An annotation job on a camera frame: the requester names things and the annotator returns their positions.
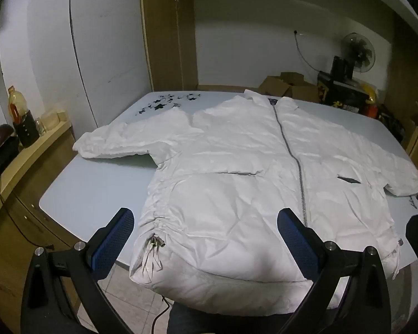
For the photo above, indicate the black box with yellow print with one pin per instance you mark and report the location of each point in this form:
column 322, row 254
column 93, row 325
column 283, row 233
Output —
column 341, row 92

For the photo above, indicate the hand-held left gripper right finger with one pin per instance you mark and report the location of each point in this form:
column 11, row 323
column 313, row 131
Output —
column 298, row 247

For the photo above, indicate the small glass jar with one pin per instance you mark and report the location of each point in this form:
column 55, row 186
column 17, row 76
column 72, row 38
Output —
column 39, row 127

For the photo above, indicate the black device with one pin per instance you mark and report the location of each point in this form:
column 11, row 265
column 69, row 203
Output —
column 1, row 161

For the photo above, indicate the wooden wardrobe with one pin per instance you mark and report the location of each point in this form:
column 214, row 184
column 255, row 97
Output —
column 169, row 31

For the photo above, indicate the black electric fan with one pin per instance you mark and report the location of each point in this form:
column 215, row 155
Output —
column 358, row 52

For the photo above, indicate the black speaker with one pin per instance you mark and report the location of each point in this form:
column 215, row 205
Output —
column 341, row 66

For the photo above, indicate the wooden side cabinet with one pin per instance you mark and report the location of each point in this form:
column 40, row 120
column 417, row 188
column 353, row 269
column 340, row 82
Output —
column 28, row 195

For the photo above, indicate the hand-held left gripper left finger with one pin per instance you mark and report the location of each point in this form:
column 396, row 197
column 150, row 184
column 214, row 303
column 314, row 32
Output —
column 113, row 247

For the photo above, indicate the orange drink bottle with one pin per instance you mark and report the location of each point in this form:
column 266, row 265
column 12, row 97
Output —
column 15, row 106

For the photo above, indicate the white zip jacket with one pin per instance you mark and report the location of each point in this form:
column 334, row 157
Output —
column 230, row 167

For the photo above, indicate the white plastic tub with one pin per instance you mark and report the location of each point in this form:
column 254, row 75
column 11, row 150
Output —
column 54, row 119

